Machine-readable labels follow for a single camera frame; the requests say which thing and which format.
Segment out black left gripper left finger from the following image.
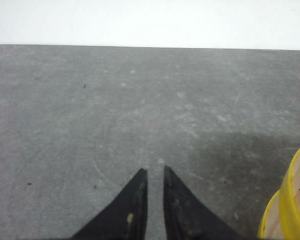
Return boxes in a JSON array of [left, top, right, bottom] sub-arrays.
[[71, 168, 148, 240]]

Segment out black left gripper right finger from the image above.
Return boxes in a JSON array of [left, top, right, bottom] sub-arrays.
[[163, 165, 243, 240]]

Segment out bamboo steamer basket one bun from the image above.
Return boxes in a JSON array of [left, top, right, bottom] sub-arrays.
[[279, 148, 300, 240]]

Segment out bamboo steamer basket three buns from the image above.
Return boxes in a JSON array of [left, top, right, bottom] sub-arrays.
[[257, 190, 284, 240]]

